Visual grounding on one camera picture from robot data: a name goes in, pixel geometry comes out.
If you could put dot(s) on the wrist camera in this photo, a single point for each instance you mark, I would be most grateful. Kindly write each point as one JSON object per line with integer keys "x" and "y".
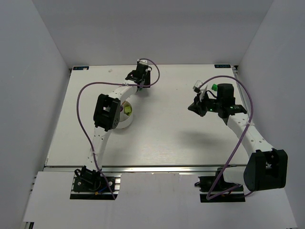
{"x": 143, "y": 62}
{"x": 200, "y": 89}

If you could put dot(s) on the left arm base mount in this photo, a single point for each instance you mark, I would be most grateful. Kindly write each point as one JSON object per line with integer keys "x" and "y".
{"x": 91, "y": 185}

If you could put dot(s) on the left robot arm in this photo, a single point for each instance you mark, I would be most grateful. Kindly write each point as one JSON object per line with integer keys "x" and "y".
{"x": 106, "y": 117}

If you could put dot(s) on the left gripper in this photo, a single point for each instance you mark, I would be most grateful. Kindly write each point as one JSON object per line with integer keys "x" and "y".
{"x": 134, "y": 78}

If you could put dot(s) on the right blue label sticker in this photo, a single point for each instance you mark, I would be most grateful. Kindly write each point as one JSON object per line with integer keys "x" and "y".
{"x": 220, "y": 66}

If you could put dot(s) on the white round divided container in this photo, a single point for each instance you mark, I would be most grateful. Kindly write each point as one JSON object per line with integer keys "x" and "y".
{"x": 125, "y": 120}

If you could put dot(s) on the lime lego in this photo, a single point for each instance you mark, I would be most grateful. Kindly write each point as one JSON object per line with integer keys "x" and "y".
{"x": 128, "y": 110}

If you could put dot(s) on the blue label sticker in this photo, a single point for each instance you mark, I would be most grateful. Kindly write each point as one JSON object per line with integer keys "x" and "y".
{"x": 80, "y": 68}
{"x": 220, "y": 66}

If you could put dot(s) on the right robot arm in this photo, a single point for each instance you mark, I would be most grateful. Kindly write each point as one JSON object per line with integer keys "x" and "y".
{"x": 267, "y": 167}

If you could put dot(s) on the aluminium table rail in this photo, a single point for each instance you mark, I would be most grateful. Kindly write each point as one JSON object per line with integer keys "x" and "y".
{"x": 141, "y": 169}

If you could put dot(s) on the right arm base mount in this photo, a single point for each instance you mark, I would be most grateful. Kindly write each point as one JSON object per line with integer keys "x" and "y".
{"x": 232, "y": 196}

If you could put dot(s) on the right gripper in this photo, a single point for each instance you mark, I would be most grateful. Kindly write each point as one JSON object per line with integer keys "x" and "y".
{"x": 198, "y": 106}

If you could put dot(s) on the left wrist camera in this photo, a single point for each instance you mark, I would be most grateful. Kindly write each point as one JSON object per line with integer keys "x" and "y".
{"x": 143, "y": 62}

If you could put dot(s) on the left blue label sticker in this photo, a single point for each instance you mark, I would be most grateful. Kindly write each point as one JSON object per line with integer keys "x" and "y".
{"x": 80, "y": 68}

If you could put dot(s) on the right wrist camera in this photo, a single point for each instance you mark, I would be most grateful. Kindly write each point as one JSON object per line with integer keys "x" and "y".
{"x": 200, "y": 89}

